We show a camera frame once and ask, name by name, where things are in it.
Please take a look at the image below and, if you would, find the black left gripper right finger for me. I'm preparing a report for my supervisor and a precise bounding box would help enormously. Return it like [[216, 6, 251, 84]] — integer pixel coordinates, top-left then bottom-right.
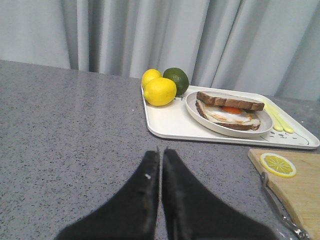
[[162, 149, 277, 240]]

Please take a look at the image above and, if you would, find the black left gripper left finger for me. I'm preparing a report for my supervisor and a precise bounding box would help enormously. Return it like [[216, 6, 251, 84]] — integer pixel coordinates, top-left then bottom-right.
[[56, 151, 160, 240]]

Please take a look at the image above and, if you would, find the white round plate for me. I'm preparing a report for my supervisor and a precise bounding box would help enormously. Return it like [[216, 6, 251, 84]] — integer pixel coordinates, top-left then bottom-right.
[[185, 90, 273, 138]]

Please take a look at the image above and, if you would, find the white rectangular tray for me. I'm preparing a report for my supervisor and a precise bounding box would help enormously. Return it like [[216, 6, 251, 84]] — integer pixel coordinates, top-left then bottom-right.
[[143, 85, 320, 149]]

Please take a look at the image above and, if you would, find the lemon slice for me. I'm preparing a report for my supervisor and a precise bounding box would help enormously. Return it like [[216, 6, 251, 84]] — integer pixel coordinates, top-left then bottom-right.
[[259, 152, 297, 178]]

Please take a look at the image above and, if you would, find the fried egg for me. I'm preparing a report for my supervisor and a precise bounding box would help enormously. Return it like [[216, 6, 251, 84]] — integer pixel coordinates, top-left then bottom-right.
[[204, 104, 253, 124]]

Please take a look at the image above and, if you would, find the wooden cutting board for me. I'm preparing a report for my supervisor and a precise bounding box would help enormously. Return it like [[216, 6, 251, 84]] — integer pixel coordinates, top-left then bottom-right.
[[248, 148, 320, 240]]

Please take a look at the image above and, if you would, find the pale yellow plastic fork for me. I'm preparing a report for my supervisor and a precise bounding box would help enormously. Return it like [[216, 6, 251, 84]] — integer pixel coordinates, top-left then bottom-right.
[[264, 102, 284, 132]]

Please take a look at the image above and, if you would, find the front yellow lemon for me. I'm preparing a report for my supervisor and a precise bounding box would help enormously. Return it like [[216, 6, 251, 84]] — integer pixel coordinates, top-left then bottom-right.
[[143, 77, 177, 107]]

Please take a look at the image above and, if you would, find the yellow lemon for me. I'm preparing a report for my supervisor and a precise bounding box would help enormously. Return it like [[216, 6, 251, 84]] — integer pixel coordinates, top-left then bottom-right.
[[143, 77, 177, 107], [141, 68, 162, 89]]

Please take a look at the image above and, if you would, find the pale yellow plastic spoon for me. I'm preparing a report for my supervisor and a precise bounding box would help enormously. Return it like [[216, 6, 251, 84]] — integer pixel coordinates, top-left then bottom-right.
[[270, 105, 295, 134]]

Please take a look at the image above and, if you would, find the green lime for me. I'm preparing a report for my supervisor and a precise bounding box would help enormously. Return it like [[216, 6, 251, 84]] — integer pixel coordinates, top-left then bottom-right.
[[163, 67, 189, 96]]

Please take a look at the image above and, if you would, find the rear yellow lemon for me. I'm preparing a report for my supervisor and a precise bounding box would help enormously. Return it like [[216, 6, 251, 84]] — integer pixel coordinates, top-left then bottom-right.
[[141, 68, 162, 89]]

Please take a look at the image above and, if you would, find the grey curtain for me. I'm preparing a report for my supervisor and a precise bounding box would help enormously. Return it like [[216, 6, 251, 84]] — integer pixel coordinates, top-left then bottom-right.
[[0, 0, 320, 101]]

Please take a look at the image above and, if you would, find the metal cutting board handle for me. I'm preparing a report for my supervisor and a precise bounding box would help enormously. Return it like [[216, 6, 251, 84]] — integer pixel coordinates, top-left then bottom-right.
[[260, 172, 312, 240]]

